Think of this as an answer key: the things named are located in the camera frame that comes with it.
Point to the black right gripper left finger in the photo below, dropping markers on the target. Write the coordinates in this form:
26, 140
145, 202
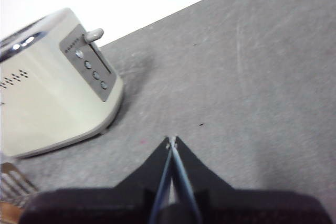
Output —
126, 205

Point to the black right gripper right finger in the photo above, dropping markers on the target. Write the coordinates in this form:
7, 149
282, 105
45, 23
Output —
236, 208

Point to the brown bread slice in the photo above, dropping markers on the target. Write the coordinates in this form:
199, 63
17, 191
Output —
9, 214

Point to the silver metal bread rack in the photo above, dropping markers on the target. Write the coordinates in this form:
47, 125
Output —
15, 184

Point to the cream two-slot toaster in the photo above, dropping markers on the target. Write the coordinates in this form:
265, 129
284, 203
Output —
47, 108

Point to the grey toaster lever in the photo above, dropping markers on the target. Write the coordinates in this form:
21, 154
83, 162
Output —
94, 35

